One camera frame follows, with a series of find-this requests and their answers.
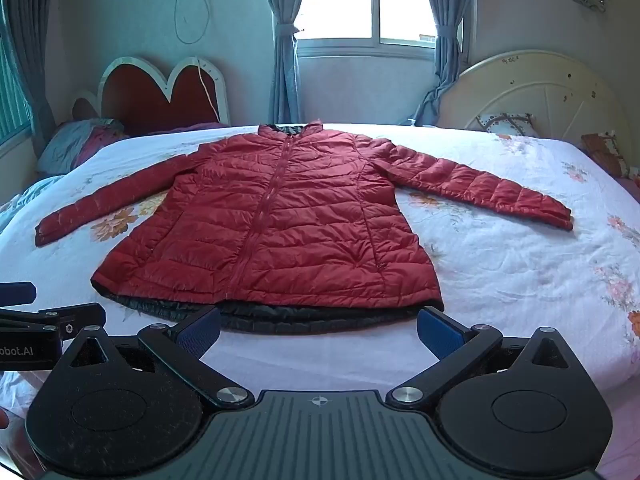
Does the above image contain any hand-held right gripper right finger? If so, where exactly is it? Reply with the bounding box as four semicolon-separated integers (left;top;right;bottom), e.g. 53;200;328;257
385;305;577;407

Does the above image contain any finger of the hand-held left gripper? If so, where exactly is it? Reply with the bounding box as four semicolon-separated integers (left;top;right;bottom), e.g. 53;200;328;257
0;302;107;342
0;281;39;306

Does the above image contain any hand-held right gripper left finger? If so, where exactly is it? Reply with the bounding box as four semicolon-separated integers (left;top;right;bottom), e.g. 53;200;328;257
64;306;256;410

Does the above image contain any red down jacket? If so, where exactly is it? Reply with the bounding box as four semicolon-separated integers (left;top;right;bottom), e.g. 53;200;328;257
34;120;574;334

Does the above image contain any white floral bed blanket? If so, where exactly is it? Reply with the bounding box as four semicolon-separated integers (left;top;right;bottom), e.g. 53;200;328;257
0;122;640;480

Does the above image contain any light blue quilt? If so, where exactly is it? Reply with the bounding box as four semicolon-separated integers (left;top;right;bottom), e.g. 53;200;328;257
0;175;62;232

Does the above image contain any blue pink pillow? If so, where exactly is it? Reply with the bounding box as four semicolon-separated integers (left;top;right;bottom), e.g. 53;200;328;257
36;117;129;176

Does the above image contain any green tinted side window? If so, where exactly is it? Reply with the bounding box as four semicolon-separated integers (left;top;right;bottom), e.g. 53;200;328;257
0;35;32;153

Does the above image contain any white patterned pillow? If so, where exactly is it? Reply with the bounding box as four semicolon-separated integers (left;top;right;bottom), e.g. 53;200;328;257
473;112;539;139

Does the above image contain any red heart-shaped headboard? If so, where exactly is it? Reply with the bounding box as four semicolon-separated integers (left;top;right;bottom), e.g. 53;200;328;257
72;53;232;137

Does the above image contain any blue curtain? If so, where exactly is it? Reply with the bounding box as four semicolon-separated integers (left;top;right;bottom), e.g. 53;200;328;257
412;0;481;126
257;0;307;126
0;0;59;147

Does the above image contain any orange patterned pillow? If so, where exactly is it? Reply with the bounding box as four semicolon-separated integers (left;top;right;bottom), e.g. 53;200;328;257
580;132;632;179

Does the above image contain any cream round headboard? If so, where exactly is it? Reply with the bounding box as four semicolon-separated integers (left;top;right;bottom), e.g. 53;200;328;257
436;49;632;149

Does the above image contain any white framed window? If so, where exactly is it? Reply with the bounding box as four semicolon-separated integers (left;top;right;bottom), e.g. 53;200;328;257
294;0;439;59

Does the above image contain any white charging cable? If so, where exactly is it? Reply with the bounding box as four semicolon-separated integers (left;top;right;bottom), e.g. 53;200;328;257
197;57;221;126

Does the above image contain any white hanging cable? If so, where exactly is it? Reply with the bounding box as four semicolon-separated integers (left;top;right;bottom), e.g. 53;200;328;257
173;0;211;46

